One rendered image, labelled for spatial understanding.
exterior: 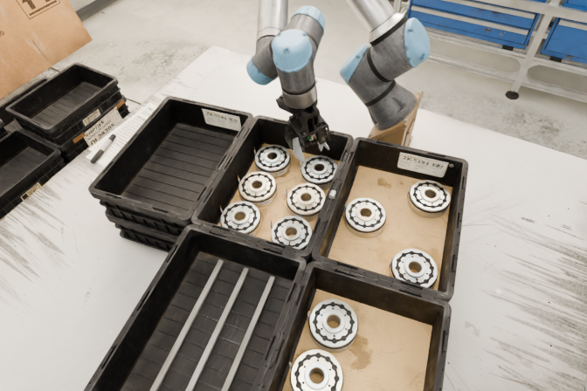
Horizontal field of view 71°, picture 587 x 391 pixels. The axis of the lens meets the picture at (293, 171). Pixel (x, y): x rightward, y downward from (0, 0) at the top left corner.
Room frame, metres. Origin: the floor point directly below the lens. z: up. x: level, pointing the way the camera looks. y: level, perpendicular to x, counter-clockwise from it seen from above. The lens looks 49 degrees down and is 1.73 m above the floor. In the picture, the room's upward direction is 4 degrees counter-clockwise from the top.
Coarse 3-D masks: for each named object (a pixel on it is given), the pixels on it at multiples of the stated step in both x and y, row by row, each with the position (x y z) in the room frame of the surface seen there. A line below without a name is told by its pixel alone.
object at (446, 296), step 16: (352, 144) 0.77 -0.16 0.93; (384, 144) 0.76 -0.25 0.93; (352, 160) 0.72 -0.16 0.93; (448, 160) 0.69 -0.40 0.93; (464, 160) 0.69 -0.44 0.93; (464, 176) 0.63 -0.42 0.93; (336, 192) 0.61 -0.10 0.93; (464, 192) 0.58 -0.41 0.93; (320, 240) 0.48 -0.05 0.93; (320, 256) 0.44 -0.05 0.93; (368, 272) 0.39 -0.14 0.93; (448, 272) 0.38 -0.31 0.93; (416, 288) 0.35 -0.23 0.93; (448, 288) 0.35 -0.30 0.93
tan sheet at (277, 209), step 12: (264, 144) 0.89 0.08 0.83; (252, 168) 0.79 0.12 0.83; (276, 180) 0.74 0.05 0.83; (288, 180) 0.74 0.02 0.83; (300, 180) 0.74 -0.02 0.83; (288, 192) 0.70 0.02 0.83; (324, 192) 0.69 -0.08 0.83; (276, 204) 0.66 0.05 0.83; (264, 216) 0.62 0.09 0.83; (276, 216) 0.62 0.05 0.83; (264, 228) 0.59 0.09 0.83; (312, 228) 0.58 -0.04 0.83
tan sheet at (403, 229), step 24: (360, 168) 0.77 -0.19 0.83; (360, 192) 0.68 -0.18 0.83; (384, 192) 0.68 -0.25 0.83; (408, 216) 0.59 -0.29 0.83; (336, 240) 0.54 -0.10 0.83; (360, 240) 0.53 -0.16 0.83; (384, 240) 0.53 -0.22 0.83; (408, 240) 0.52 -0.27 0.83; (432, 240) 0.52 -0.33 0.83; (360, 264) 0.46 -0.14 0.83; (384, 264) 0.46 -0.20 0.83; (432, 288) 0.39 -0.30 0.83
